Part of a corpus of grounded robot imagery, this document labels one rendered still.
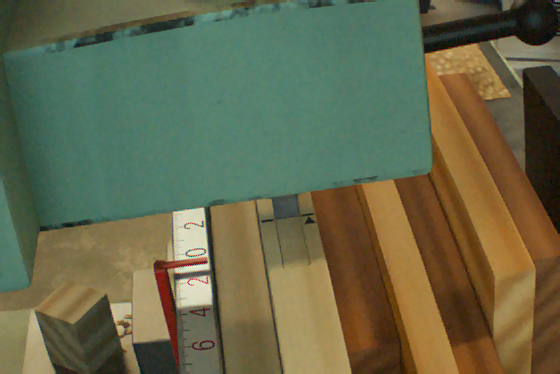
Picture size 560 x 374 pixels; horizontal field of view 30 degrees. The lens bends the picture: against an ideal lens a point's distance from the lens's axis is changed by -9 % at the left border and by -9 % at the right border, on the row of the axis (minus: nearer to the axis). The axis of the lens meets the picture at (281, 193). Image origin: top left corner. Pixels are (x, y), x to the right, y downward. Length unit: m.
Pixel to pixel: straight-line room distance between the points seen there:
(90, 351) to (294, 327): 0.29
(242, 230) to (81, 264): 1.82
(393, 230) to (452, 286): 0.04
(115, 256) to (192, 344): 1.88
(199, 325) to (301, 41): 0.11
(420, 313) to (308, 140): 0.07
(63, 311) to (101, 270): 1.61
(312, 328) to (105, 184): 0.08
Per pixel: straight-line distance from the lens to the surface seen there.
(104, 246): 2.30
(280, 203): 0.40
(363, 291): 0.42
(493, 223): 0.39
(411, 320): 0.38
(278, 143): 0.36
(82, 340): 0.62
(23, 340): 0.68
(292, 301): 0.36
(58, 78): 0.35
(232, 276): 0.42
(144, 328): 0.58
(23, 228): 0.34
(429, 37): 0.38
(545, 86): 0.45
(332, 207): 0.47
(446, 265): 0.42
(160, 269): 0.42
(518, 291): 0.37
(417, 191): 0.46
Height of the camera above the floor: 1.19
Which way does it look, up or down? 30 degrees down
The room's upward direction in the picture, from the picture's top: 8 degrees counter-clockwise
